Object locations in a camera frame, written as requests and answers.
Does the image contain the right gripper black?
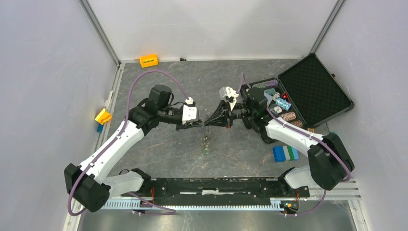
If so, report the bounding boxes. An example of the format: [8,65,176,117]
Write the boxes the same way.
[204,100,255,129]

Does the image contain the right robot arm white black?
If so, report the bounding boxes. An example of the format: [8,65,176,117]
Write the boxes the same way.
[204,87,354,196]

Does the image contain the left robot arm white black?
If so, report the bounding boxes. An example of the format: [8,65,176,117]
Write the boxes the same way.
[64,85,200,216]

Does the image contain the blue green white block stack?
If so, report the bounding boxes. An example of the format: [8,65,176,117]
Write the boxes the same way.
[272,146,299,163]

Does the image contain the orange box at back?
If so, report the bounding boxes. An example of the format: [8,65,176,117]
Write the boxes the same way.
[139,54,159,68]

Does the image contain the yellow orange block at left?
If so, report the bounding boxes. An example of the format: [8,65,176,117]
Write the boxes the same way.
[94,108,112,125]

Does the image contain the black poker chip case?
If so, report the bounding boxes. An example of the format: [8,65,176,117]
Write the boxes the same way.
[240,53,354,130]

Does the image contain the small blue block at left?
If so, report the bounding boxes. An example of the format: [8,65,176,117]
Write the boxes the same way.
[97,124,104,133]

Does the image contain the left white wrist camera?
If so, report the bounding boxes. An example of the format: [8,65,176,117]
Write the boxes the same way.
[182,97,199,124]

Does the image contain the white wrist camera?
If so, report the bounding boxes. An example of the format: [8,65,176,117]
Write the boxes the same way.
[219,87,239,103]
[182,97,199,124]

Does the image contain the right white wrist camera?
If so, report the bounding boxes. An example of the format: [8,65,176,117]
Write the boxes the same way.
[219,87,239,103]

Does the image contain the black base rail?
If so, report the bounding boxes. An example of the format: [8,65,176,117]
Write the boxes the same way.
[137,177,310,206]

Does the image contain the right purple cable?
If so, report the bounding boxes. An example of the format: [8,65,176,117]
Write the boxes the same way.
[237,73,352,218]

